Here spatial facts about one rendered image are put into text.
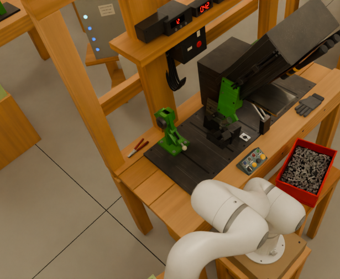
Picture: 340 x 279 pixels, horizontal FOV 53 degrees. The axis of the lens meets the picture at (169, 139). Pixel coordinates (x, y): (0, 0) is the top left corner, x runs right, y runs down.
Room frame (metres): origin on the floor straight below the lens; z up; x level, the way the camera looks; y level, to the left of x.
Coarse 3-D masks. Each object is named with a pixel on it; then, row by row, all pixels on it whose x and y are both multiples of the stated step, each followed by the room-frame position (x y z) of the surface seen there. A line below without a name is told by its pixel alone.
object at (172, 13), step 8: (216, 0) 1.58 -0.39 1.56; (160, 8) 1.52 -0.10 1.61; (168, 8) 1.50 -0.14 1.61; (176, 8) 1.49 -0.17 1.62; (184, 8) 1.47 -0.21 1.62; (168, 16) 1.44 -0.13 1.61; (176, 16) 1.42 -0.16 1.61; (184, 16) 1.45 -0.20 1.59; (168, 24) 1.39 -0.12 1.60; (176, 24) 1.42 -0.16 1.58; (184, 24) 1.44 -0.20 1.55; (168, 32) 1.39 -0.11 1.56
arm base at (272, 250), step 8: (272, 240) 0.51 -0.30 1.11; (280, 240) 0.56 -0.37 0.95; (264, 248) 0.51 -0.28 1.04; (272, 248) 0.51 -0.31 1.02; (280, 248) 0.53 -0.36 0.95; (248, 256) 0.52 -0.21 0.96; (256, 256) 0.52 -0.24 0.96; (264, 256) 0.51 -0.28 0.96; (272, 256) 0.50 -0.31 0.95; (280, 256) 0.49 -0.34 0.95; (264, 264) 0.48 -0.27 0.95
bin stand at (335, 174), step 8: (280, 168) 1.01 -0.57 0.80; (336, 168) 0.93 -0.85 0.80; (272, 176) 0.98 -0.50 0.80; (328, 176) 0.89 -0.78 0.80; (336, 176) 0.88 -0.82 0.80; (328, 184) 0.85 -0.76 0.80; (336, 184) 0.89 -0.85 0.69; (328, 192) 0.88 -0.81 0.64; (320, 200) 0.79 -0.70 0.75; (328, 200) 0.88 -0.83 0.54; (304, 208) 0.75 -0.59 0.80; (312, 208) 0.75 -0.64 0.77; (320, 208) 0.89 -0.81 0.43; (320, 216) 0.88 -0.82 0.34; (304, 224) 0.74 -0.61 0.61; (312, 224) 0.90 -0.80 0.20; (320, 224) 0.90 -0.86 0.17; (296, 232) 0.74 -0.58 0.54; (312, 232) 0.89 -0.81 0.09
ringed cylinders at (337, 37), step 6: (330, 36) 1.22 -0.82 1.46; (336, 36) 1.16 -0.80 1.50; (330, 42) 1.13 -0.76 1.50; (336, 42) 1.14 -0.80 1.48; (318, 48) 1.11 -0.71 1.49; (324, 48) 1.10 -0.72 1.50; (330, 48) 1.12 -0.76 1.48; (312, 54) 1.13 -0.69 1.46; (318, 54) 1.10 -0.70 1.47; (306, 60) 1.14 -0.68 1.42; (312, 60) 1.12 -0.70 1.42; (300, 66) 1.16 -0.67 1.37; (288, 72) 1.21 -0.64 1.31; (294, 72) 1.19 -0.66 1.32; (282, 78) 1.23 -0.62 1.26
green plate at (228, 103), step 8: (224, 80) 1.31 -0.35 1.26; (224, 88) 1.30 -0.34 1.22; (232, 88) 1.26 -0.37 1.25; (224, 96) 1.28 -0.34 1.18; (232, 96) 1.25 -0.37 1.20; (224, 104) 1.27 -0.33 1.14; (232, 104) 1.23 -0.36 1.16; (240, 104) 1.26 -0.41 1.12; (224, 112) 1.26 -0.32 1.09; (232, 112) 1.22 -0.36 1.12
